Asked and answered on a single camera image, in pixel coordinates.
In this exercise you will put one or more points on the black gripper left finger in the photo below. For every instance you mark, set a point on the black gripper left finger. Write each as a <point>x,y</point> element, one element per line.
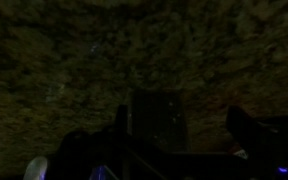
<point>90,153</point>

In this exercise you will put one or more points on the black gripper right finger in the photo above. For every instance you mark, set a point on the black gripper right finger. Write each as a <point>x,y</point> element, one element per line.
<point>267,143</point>

